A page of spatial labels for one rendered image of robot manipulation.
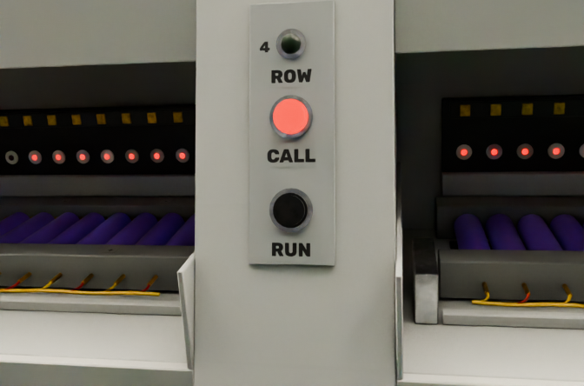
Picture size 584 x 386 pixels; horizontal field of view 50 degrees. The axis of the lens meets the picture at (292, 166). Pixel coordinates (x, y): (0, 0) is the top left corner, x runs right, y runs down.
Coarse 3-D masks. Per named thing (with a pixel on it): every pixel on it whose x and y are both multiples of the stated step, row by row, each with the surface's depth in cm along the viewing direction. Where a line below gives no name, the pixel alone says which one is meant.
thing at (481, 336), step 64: (448, 128) 44; (512, 128) 43; (576, 128) 43; (448, 192) 45; (512, 192) 44; (576, 192) 43; (448, 256) 34; (512, 256) 34; (576, 256) 34; (448, 320) 32; (512, 320) 31; (576, 320) 31; (448, 384) 27; (512, 384) 27; (576, 384) 27
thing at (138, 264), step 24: (0, 264) 39; (24, 264) 38; (48, 264) 38; (72, 264) 38; (96, 264) 38; (120, 264) 37; (144, 264) 37; (168, 264) 37; (96, 288) 38; (120, 288) 38; (144, 288) 37; (168, 288) 37
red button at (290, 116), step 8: (280, 104) 29; (288, 104) 29; (296, 104) 29; (280, 112) 29; (288, 112) 29; (296, 112) 29; (304, 112) 29; (280, 120) 29; (288, 120) 29; (296, 120) 29; (304, 120) 29; (280, 128) 29; (288, 128) 29; (296, 128) 28
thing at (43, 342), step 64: (0, 192) 51; (64, 192) 50; (128, 192) 49; (192, 192) 48; (192, 256) 30; (0, 320) 35; (64, 320) 35; (128, 320) 34; (192, 320) 29; (0, 384) 32; (64, 384) 31; (128, 384) 30; (192, 384) 30
